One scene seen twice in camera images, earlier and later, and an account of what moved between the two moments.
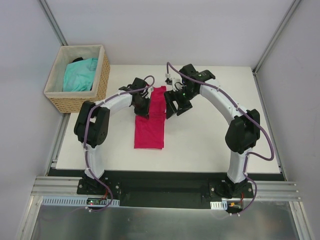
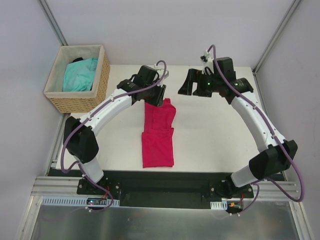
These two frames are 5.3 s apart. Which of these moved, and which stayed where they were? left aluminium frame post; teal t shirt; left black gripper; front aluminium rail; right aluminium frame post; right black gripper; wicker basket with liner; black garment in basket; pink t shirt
Moved: left black gripper; pink t shirt; right black gripper
Stayed: black garment in basket; wicker basket with liner; left aluminium frame post; right aluminium frame post; front aluminium rail; teal t shirt
